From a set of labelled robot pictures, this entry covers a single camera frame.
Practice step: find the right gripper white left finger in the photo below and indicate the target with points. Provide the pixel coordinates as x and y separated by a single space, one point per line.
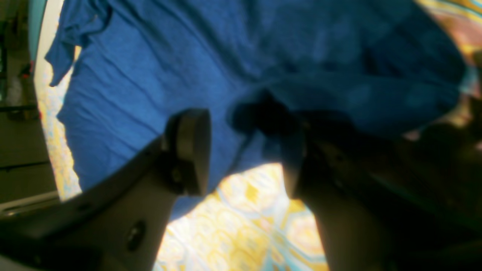
117 225

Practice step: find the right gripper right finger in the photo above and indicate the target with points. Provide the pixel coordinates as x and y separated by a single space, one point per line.
381 205

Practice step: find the blue long-sleeve shirt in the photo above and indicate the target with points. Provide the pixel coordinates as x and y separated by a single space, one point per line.
384 65

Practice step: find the patterned tile tablecloth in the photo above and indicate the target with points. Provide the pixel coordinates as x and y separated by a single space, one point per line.
248 222

